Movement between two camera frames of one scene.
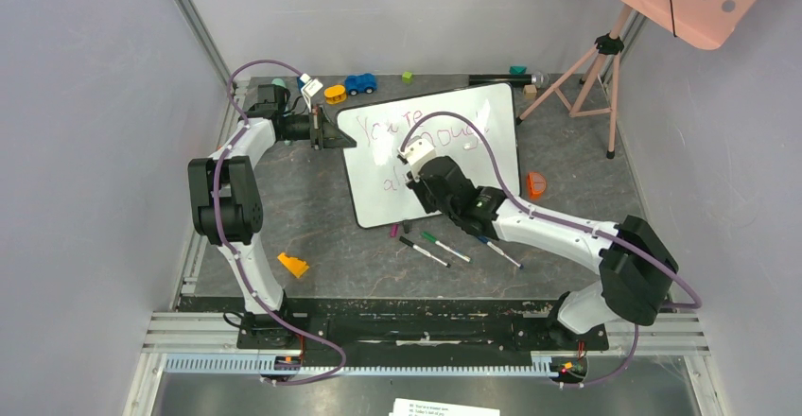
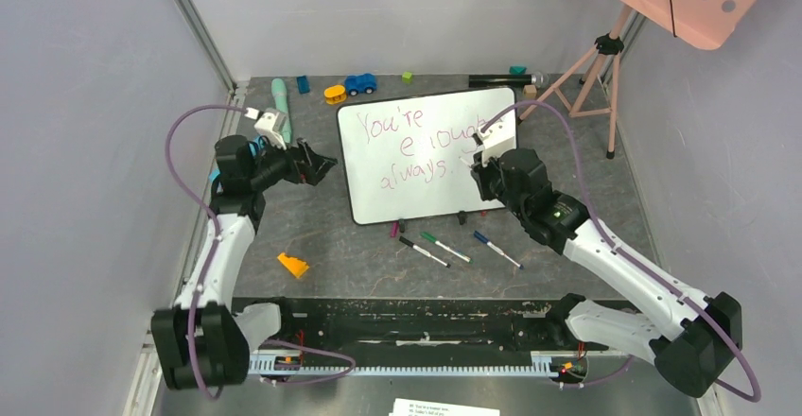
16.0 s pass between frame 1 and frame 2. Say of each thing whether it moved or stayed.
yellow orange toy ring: stayed
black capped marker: stayed
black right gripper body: moved
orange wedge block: stayed
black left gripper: moved
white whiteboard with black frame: stayed
